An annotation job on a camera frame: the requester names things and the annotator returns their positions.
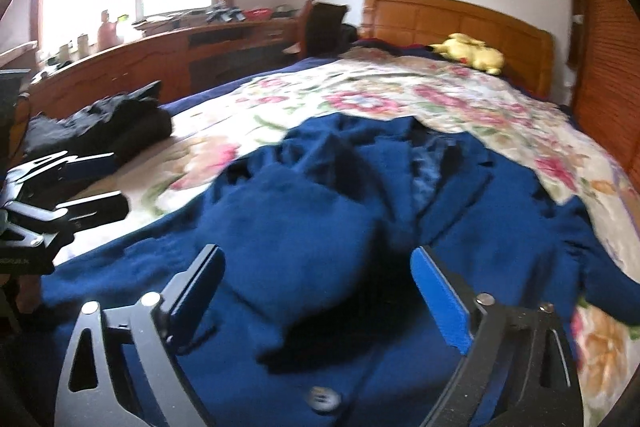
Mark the navy blue suit jacket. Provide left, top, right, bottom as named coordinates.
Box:
left=28, top=114, right=639, bottom=426

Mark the black clothes pile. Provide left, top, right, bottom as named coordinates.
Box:
left=23, top=80, right=172, bottom=165

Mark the pink bottle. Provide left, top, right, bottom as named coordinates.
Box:
left=96, top=10, right=119, bottom=52

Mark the long wooden desk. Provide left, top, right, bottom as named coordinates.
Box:
left=28, top=18, right=298, bottom=118

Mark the floral bed blanket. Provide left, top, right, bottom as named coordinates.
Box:
left=52, top=45, right=640, bottom=427

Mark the wooden chair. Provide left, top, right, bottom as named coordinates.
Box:
left=283, top=0, right=358, bottom=60

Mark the wooden bed headboard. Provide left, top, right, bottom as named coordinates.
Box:
left=359, top=0, right=554, bottom=98

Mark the yellow plush toy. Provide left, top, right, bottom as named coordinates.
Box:
left=431, top=32, right=504, bottom=76

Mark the wooden louvered wardrobe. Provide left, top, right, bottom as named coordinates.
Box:
left=573, top=0, right=639, bottom=186

